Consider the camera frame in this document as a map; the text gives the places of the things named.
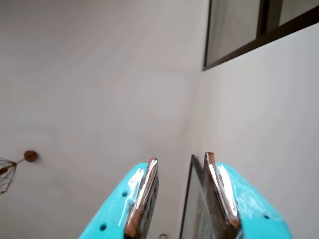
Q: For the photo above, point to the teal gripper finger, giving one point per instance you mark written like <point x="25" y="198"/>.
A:
<point x="244" y="209"/>
<point x="117" y="204"/>

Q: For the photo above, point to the black framed picture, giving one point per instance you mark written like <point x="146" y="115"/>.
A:
<point x="195" y="204"/>

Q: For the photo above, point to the round wooden ceiling rose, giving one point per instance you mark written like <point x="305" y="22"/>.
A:
<point x="30" y="156"/>

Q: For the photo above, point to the dark framed window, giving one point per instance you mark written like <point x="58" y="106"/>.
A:
<point x="249" y="47"/>

